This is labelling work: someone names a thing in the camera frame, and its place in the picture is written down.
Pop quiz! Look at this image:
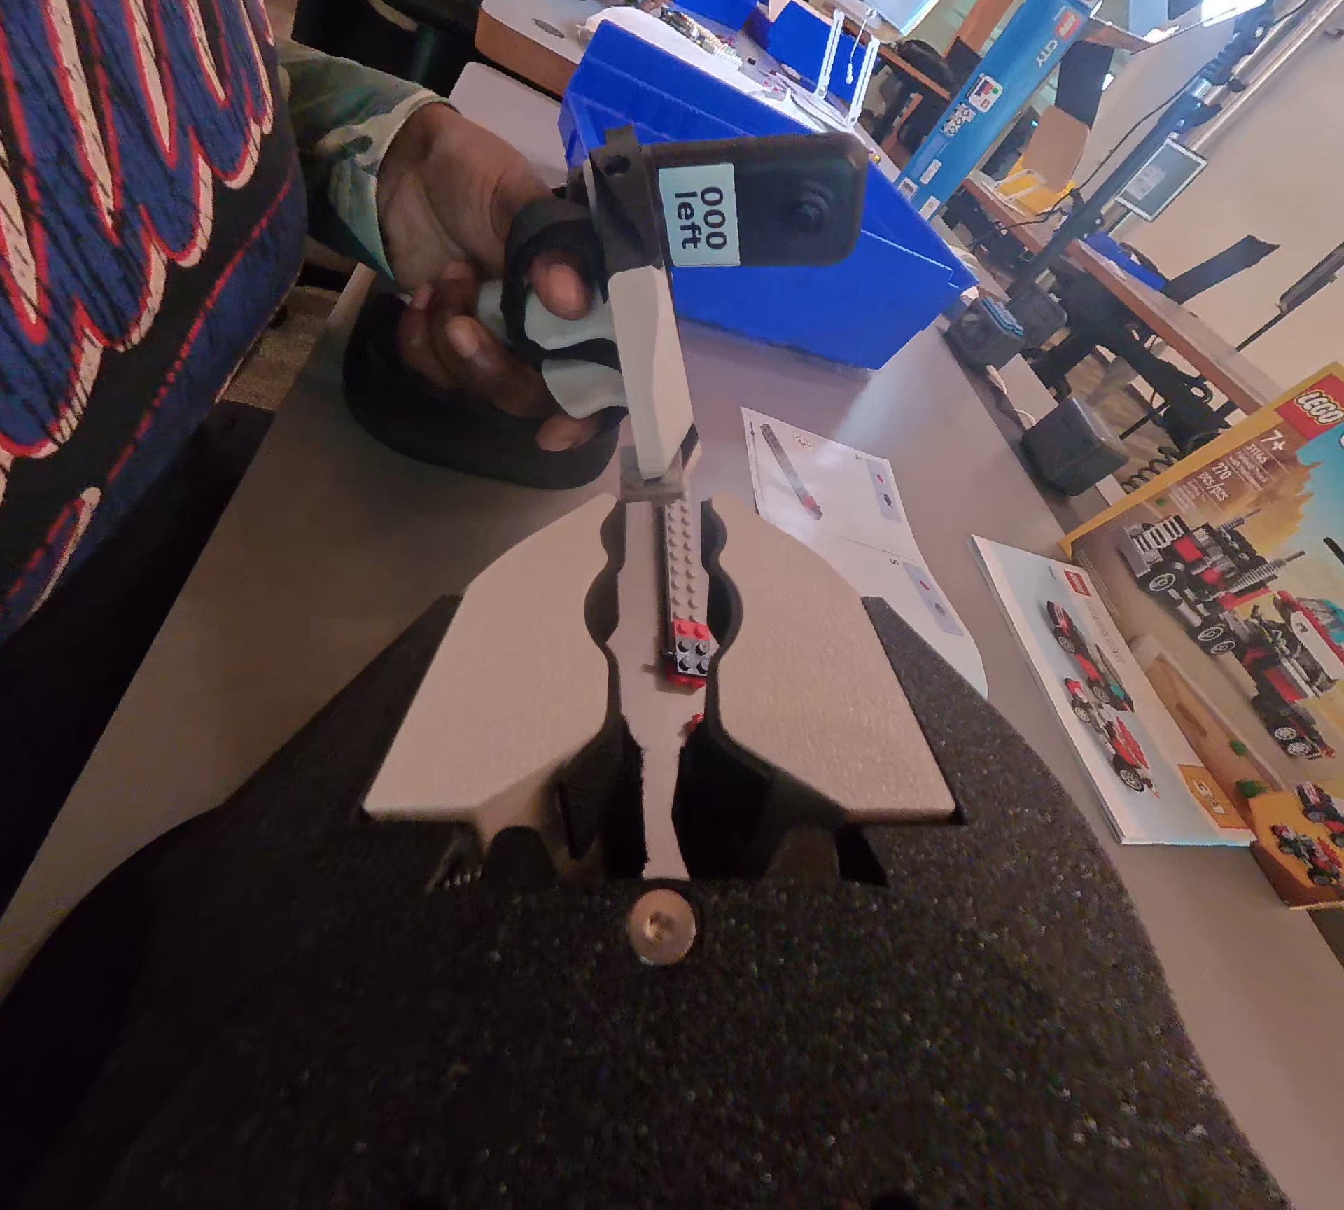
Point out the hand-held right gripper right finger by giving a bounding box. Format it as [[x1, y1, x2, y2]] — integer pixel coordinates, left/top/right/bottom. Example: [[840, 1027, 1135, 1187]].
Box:
[[675, 493, 960, 880]]

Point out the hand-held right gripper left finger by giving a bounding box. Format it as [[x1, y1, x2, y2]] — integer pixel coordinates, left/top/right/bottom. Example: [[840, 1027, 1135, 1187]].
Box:
[[361, 493, 644, 880]]

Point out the blue plastic bin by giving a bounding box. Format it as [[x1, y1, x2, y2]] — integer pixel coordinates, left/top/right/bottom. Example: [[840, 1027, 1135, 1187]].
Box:
[[557, 8, 978, 371]]

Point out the grey red brick assembly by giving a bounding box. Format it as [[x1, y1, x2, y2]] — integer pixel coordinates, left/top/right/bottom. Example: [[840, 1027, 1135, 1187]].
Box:
[[655, 493, 724, 692]]

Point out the person's left forearm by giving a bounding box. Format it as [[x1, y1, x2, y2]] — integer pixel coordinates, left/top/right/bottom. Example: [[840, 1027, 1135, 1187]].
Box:
[[274, 39, 463, 287]]

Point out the colourful toy set box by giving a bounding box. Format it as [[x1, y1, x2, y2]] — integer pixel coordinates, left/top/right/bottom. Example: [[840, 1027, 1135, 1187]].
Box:
[[1058, 367, 1344, 912]]

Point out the person's left hand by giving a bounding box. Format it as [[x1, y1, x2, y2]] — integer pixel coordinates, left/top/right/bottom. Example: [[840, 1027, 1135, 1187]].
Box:
[[372, 104, 630, 452]]

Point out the open instruction booklet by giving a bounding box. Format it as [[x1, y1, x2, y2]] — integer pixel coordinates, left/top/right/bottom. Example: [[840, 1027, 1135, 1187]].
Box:
[[740, 407, 987, 697]]

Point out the tall blue toy box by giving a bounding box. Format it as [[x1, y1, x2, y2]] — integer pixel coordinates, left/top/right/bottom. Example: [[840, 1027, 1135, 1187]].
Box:
[[899, 0, 1103, 214]]

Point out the black striped device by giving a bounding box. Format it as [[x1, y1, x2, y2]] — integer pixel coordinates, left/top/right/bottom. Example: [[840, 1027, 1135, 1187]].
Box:
[[944, 291, 1025, 371]]

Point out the closed instruction booklet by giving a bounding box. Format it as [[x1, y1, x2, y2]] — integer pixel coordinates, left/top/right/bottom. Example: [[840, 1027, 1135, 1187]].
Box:
[[968, 534, 1255, 847]]

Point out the black box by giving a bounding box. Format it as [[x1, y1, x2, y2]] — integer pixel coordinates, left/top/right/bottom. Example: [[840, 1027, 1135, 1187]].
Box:
[[1023, 395, 1129, 497]]

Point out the small framed sign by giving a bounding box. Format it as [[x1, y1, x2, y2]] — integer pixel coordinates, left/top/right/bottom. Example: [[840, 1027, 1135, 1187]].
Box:
[[1115, 138, 1208, 218]]

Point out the wooden edged desk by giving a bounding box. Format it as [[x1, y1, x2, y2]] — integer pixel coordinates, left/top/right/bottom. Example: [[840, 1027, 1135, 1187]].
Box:
[[960, 175, 1282, 413]]

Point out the black light stand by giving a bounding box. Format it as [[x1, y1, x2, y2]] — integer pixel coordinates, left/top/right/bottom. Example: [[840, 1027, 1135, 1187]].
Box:
[[1007, 0, 1344, 287]]

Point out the person's patterned shirt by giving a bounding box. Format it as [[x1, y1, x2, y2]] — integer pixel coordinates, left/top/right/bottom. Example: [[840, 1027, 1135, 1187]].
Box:
[[0, 0, 310, 908]]

